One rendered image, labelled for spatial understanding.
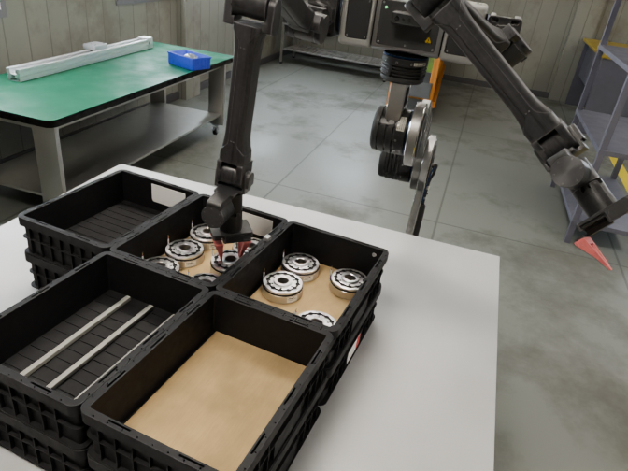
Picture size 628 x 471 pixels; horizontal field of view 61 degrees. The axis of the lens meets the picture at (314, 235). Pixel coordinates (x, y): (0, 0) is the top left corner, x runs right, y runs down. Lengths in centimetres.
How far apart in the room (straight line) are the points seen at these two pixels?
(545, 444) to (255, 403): 155
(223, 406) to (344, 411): 32
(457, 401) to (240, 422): 57
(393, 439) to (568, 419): 143
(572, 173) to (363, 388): 68
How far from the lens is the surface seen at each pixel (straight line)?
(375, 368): 140
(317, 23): 147
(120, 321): 130
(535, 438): 243
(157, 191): 173
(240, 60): 118
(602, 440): 258
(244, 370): 116
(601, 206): 110
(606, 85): 697
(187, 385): 113
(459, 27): 111
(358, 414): 128
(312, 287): 141
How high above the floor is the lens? 163
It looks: 29 degrees down
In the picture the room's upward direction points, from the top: 7 degrees clockwise
